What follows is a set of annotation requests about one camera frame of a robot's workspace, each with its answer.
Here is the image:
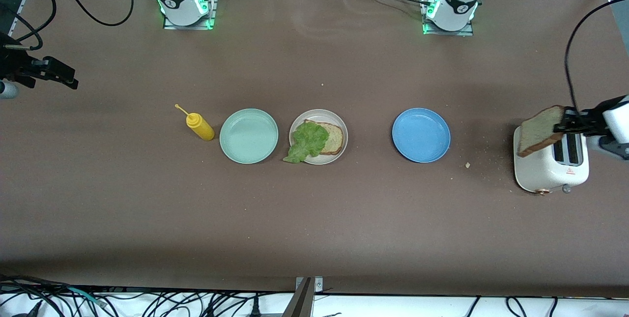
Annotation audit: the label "small silver bracket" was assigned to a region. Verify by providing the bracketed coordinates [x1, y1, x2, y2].
[294, 276, 324, 292]

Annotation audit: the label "looped black floor cable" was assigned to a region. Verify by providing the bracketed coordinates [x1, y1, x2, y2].
[505, 296, 530, 317]

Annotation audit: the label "yellow squeeze mustard bottle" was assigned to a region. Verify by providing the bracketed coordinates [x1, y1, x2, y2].
[174, 104, 216, 142]

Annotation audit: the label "aluminium table edge rail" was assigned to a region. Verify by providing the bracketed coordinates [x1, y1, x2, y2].
[0, 0, 42, 60]

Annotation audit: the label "mint green round plate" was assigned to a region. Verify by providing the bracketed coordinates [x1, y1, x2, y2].
[219, 108, 279, 165]

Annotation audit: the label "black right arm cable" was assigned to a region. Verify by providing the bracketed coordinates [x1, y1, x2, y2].
[0, 0, 135, 52]

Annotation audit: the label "tangled black floor cables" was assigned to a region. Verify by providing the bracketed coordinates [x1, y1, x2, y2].
[0, 274, 295, 317]

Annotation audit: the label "beige round plate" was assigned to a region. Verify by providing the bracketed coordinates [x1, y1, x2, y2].
[289, 109, 349, 166]

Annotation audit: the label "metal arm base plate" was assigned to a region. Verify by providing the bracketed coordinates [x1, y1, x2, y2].
[422, 0, 475, 37]
[163, 0, 220, 30]

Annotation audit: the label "blue round plate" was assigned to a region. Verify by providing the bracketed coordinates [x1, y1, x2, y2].
[392, 108, 451, 164]

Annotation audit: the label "teal floor cable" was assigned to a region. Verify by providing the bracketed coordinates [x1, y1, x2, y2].
[68, 286, 108, 307]

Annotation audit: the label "white two-slot toaster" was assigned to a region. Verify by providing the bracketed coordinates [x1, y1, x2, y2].
[513, 124, 590, 196]

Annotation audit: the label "grey metal post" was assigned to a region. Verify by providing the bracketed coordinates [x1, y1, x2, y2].
[282, 278, 315, 317]

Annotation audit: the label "green lettuce leaf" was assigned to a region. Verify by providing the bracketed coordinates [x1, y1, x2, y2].
[283, 121, 330, 165]

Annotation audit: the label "brown toast bread slice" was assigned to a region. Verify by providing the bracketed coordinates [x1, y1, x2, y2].
[516, 105, 567, 158]
[304, 119, 345, 156]

